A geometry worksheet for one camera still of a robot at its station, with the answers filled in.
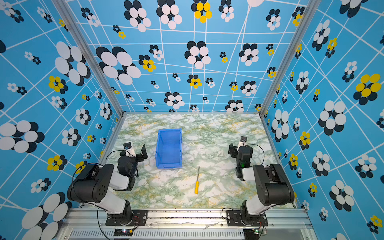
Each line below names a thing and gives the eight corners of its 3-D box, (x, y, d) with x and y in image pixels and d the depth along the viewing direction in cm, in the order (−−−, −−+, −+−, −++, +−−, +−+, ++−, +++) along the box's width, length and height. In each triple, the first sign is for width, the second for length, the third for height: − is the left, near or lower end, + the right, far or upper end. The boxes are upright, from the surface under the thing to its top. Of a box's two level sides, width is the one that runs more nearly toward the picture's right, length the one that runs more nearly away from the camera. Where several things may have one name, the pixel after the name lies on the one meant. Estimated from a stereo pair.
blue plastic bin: (156, 169, 92) (152, 161, 84) (162, 138, 108) (159, 128, 99) (182, 169, 92) (180, 161, 84) (184, 138, 108) (183, 128, 99)
